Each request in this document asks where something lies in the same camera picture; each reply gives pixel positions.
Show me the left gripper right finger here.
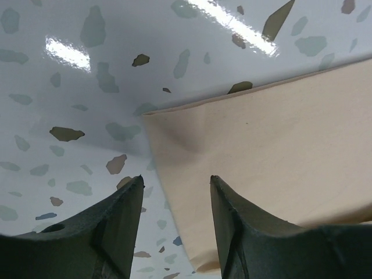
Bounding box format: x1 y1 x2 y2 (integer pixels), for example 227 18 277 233
210 176 371 279

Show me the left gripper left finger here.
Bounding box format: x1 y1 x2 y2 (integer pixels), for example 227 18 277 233
1 176 144 278

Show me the beige surgical drape cloth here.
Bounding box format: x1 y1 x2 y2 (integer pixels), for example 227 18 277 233
144 60 371 274

